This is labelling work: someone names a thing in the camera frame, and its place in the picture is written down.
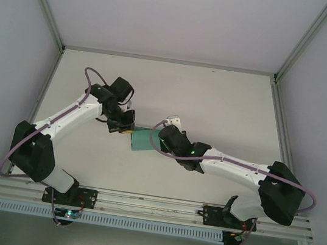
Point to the aluminium frame crossbar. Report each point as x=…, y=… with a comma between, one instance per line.
x=166, y=60

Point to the left circuit board green light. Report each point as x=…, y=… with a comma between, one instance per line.
x=69, y=214

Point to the teal paper box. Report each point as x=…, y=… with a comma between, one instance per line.
x=142, y=141

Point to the aluminium mounting rail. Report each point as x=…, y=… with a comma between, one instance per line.
x=145, y=206

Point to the aluminium frame post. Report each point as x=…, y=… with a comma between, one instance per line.
x=308, y=39
x=43, y=1

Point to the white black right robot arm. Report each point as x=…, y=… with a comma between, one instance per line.
x=230, y=169

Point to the right circuit board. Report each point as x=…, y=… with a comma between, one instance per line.
x=237, y=238

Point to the aluminium table side rail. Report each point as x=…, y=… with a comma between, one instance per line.
x=42, y=95
x=284, y=137

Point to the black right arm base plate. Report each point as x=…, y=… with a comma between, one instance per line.
x=209, y=215

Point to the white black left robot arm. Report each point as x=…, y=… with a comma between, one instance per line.
x=69, y=114

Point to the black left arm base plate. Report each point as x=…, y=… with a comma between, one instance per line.
x=90, y=198

